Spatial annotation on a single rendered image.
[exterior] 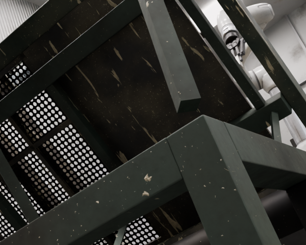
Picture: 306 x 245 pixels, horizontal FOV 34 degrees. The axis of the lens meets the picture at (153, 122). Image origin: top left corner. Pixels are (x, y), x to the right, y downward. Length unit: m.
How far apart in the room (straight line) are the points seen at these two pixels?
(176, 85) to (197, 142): 0.14
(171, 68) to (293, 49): 9.97
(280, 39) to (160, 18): 10.04
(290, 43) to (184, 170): 10.15
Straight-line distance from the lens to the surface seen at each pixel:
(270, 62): 1.97
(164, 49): 1.04
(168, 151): 0.94
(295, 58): 10.88
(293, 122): 2.95
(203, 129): 0.91
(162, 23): 1.10
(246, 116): 1.99
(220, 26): 2.62
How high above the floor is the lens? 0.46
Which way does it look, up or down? 23 degrees up
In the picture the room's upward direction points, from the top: 22 degrees counter-clockwise
